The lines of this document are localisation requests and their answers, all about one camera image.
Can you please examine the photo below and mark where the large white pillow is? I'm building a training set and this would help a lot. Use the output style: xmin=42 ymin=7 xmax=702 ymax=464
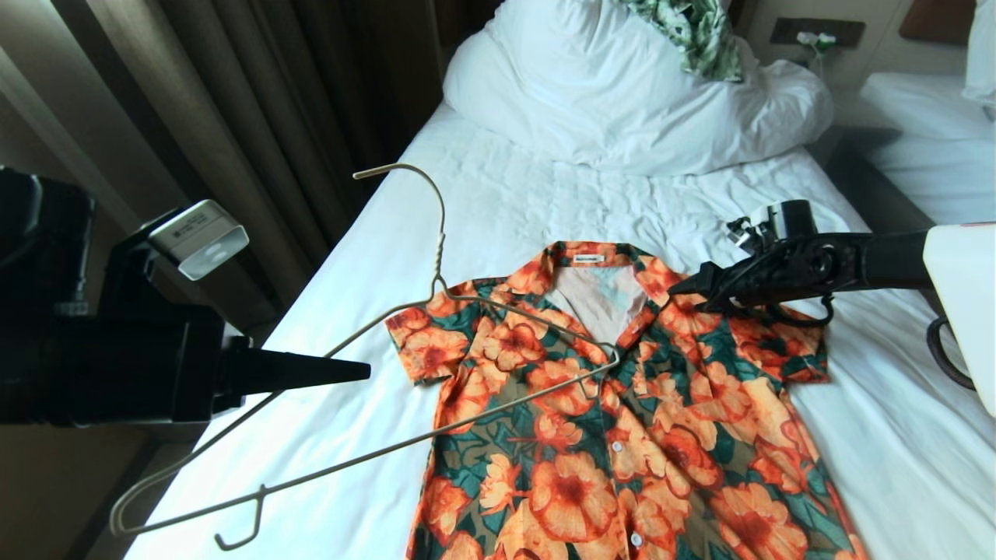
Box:
xmin=444 ymin=0 xmax=835 ymax=178

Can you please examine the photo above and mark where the dark wall switch panel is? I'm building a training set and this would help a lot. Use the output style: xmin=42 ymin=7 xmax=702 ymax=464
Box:
xmin=770 ymin=17 xmax=866 ymax=49

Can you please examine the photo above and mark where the brown padded headboard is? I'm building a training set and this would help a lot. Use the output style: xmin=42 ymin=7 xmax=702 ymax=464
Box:
xmin=899 ymin=0 xmax=977 ymax=44

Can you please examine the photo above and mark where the orange floral short-sleeve shirt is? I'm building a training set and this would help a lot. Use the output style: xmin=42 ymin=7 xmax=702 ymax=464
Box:
xmin=387 ymin=241 xmax=868 ymax=560

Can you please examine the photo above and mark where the cream wire clothes hanger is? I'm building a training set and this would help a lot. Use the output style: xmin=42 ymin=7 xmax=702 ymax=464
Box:
xmin=109 ymin=163 xmax=622 ymax=551

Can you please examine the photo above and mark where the brown curtain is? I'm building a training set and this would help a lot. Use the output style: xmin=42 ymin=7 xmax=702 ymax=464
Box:
xmin=0 ymin=0 xmax=444 ymax=440

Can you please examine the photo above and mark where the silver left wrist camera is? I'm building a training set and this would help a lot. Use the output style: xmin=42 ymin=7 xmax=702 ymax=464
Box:
xmin=148 ymin=200 xmax=250 ymax=281

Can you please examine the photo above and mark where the green leaf-print cloth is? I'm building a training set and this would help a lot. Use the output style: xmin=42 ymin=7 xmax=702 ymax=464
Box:
xmin=622 ymin=0 xmax=744 ymax=82

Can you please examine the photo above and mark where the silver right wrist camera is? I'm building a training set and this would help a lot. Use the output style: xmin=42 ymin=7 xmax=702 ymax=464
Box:
xmin=728 ymin=200 xmax=816 ymax=251

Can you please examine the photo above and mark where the white neighbouring bed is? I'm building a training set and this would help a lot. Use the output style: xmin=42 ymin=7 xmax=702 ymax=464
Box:
xmin=860 ymin=72 xmax=996 ymax=226

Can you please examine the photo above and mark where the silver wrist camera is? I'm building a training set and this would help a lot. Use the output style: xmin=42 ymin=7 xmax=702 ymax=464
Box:
xmin=728 ymin=200 xmax=816 ymax=251
xmin=148 ymin=200 xmax=250 ymax=281

